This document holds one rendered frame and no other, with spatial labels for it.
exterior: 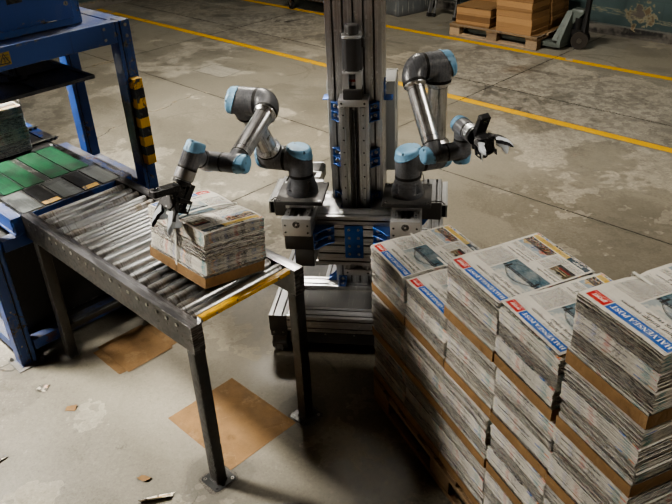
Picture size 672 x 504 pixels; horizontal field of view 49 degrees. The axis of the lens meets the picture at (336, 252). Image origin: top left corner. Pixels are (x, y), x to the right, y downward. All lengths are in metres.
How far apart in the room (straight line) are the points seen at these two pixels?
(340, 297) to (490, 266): 1.49
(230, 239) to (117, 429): 1.18
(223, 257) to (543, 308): 1.19
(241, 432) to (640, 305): 2.00
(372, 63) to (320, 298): 1.22
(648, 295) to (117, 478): 2.26
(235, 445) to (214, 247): 1.00
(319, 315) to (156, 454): 1.00
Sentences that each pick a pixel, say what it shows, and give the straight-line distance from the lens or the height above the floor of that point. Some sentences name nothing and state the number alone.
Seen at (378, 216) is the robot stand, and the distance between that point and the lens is 3.41.
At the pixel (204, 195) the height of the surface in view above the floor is 1.03.
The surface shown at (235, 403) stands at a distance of 3.51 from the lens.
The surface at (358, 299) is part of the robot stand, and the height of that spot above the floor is 0.21.
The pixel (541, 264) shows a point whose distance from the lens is 2.44.
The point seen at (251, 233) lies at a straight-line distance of 2.80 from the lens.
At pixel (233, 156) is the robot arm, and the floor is 1.26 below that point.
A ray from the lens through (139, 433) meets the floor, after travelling 3.48.
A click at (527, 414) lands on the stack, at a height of 0.77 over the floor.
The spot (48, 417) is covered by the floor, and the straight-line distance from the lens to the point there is 3.71.
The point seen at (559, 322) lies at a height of 1.07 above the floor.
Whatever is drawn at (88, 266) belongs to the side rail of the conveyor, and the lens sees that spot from 3.21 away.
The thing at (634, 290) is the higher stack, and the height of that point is 1.29.
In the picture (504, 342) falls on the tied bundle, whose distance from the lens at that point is 2.28.
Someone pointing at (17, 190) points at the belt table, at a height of 0.80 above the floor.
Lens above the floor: 2.33
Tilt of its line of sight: 31 degrees down
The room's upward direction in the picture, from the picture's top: 3 degrees counter-clockwise
